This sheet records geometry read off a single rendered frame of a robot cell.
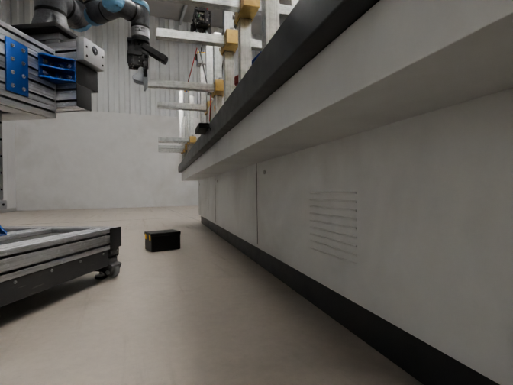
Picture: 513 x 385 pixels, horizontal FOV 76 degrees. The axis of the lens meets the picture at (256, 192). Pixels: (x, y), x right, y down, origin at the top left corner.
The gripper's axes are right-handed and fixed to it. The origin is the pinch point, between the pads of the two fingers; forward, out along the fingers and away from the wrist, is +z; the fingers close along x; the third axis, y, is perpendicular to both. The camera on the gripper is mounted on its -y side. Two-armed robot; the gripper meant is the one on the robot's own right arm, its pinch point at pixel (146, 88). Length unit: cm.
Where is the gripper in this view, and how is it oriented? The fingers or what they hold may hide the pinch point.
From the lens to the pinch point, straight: 153.7
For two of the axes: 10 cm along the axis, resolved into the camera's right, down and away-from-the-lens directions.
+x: 2.8, 0.0, -9.6
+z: 0.1, 10.0, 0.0
